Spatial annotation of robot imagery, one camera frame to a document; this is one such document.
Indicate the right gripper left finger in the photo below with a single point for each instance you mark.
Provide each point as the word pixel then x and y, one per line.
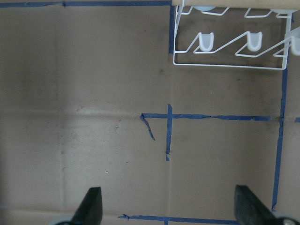
pixel 90 211

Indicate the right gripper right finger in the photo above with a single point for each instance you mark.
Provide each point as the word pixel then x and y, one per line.
pixel 249 210

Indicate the light blue plastic cup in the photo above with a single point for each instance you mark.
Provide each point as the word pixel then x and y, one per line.
pixel 204 8

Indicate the white wire cup rack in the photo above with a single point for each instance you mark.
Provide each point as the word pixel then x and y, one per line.
pixel 257 35

